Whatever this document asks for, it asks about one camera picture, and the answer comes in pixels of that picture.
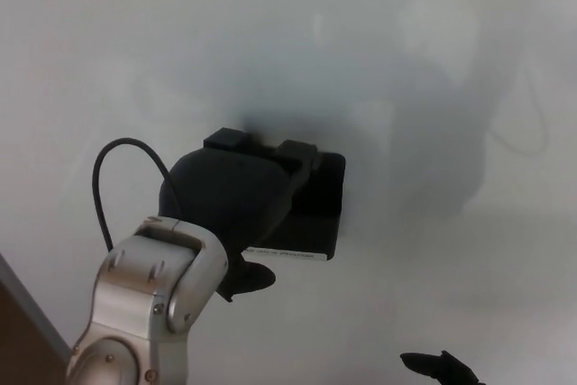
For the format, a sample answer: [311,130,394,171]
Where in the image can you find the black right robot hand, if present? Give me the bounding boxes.
[399,349,486,385]

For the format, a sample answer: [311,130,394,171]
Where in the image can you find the black magnetic marker holder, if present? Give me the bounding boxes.
[242,149,347,262]

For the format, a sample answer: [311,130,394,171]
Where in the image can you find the white whiteboard with grey frame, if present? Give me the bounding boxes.
[0,0,577,385]

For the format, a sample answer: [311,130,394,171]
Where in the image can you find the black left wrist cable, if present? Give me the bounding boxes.
[91,137,184,253]

